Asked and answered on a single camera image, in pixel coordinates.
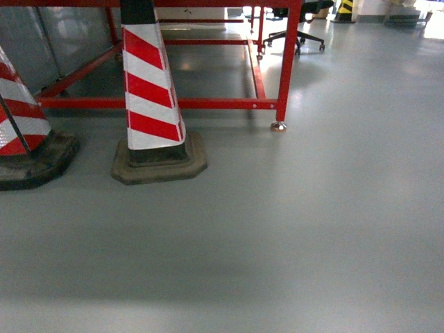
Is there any red white traffic cone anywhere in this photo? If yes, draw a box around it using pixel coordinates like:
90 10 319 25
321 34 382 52
111 1 207 185

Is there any left red white cone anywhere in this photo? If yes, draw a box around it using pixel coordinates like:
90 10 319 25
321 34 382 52
1 51 80 191

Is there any red metal table frame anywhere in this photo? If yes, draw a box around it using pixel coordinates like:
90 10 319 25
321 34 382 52
1 1 302 132

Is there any yellow black striped post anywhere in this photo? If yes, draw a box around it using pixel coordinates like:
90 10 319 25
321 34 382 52
332 0 355 24

